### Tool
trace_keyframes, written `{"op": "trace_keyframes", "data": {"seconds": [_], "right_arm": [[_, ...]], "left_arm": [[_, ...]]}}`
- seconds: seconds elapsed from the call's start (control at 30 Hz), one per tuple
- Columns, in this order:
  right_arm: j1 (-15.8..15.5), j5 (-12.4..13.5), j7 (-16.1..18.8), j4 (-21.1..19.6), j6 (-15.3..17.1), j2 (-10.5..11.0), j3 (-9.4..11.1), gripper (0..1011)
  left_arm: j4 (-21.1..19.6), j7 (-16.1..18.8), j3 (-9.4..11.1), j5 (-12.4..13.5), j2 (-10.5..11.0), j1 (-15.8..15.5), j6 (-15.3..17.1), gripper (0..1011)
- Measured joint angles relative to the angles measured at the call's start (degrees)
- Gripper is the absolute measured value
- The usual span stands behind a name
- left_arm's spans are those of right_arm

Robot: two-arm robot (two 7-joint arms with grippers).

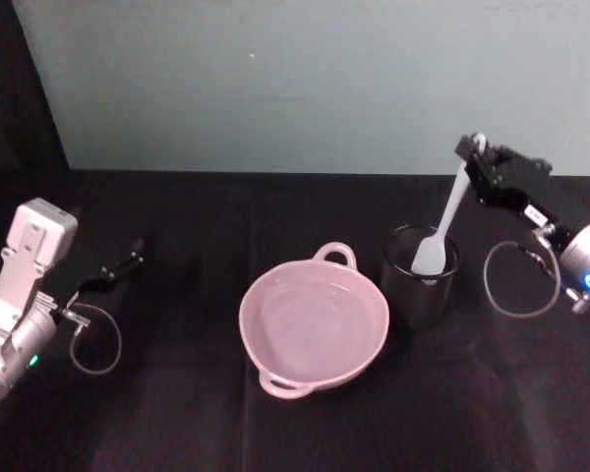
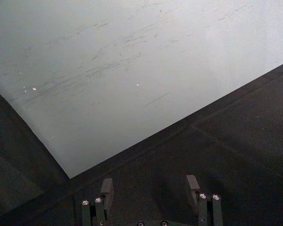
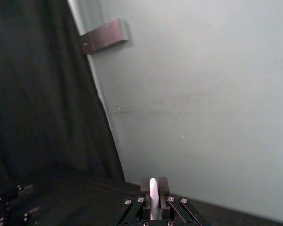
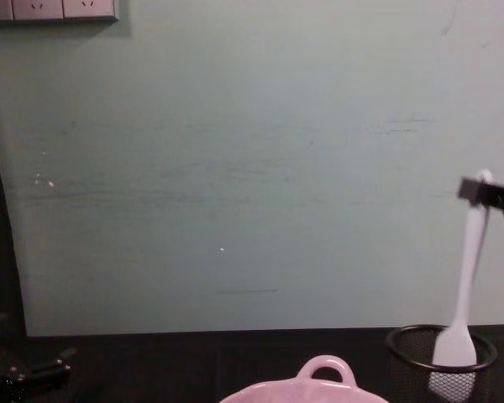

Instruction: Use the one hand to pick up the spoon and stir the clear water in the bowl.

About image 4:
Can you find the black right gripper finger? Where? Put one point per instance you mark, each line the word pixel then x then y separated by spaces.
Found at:
pixel 481 191

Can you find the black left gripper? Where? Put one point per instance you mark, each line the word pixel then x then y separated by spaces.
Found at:
pixel 0 388

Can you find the white plastic rice spoon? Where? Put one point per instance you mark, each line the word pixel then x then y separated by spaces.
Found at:
pixel 470 260

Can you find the black table cloth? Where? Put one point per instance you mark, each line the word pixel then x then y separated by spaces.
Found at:
pixel 193 369

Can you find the black mesh utensil holder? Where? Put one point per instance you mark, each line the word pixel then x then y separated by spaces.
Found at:
pixel 407 369

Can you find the grey wall socket panel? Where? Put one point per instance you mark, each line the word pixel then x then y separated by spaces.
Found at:
pixel 50 9

